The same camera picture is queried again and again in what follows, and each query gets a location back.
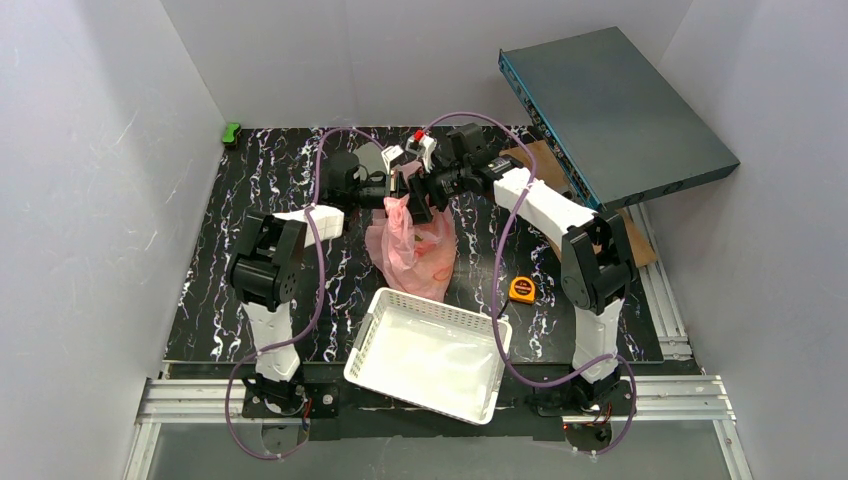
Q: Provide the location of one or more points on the aluminium frame rail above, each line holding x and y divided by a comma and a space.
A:
215, 401

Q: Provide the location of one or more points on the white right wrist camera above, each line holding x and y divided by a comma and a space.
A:
422, 146

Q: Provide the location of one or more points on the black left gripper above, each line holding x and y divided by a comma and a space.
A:
390, 192

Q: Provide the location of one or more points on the dark teal flat box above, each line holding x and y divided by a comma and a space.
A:
619, 130

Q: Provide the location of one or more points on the grey rectangular pad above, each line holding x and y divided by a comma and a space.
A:
371, 160

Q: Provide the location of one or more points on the white perforated plastic basket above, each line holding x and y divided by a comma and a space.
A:
408, 346

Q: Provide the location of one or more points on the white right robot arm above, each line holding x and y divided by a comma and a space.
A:
597, 264

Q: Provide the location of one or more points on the pink plastic bag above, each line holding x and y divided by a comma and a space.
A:
418, 259

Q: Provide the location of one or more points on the orange tape measure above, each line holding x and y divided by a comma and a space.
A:
523, 290

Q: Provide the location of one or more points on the green black small object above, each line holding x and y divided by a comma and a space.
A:
231, 135

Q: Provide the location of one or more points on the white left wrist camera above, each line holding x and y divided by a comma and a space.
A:
390, 155

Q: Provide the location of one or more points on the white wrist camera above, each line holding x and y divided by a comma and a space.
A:
390, 155
422, 146

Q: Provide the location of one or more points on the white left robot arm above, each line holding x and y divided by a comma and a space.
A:
266, 263

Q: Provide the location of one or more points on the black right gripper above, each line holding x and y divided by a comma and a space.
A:
429, 187

